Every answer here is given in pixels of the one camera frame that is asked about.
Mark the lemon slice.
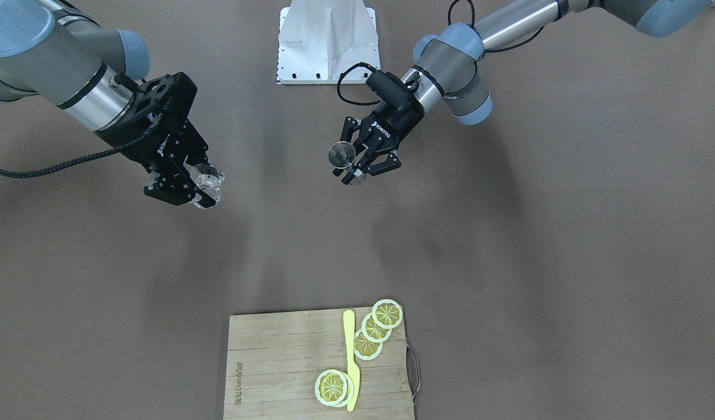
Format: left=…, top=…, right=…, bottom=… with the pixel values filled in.
left=314, top=369, right=347, bottom=407
left=360, top=313, right=392, bottom=344
left=371, top=299, right=404, bottom=329
left=335, top=373, right=355, bottom=407
left=354, top=331, right=384, bottom=361

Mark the wooden cutting board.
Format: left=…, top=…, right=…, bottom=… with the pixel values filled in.
left=223, top=309, right=417, bottom=419

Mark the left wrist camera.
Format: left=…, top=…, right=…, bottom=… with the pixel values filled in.
left=366, top=69, right=417, bottom=111

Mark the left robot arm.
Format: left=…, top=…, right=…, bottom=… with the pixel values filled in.
left=328, top=1, right=715, bottom=184

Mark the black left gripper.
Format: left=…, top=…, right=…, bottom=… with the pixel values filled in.
left=337, top=97, right=425, bottom=186

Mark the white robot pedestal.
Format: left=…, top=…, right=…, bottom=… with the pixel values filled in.
left=276, top=1, right=381, bottom=85

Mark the clear glass shaker cup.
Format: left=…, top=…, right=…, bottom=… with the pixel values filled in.
left=190, top=164, right=225, bottom=209

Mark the yellow plastic knife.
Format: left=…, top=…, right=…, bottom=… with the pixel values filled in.
left=342, top=309, right=361, bottom=412

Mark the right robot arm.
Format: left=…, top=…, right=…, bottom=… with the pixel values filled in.
left=0, top=1, right=225, bottom=208

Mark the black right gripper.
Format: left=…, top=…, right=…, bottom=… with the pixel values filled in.
left=96, top=72, right=209, bottom=207

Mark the steel jigger measuring cup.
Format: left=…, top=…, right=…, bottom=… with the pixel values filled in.
left=328, top=141, right=366, bottom=186

